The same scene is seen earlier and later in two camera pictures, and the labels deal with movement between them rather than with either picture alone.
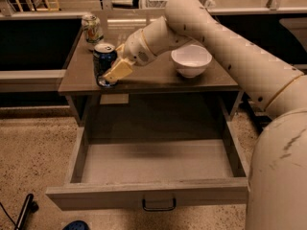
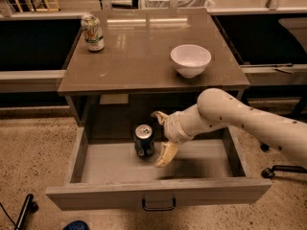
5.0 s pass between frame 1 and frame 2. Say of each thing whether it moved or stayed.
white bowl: stayed
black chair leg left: stayed
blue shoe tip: stayed
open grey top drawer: stayed
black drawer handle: stayed
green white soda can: stayed
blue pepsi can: moved
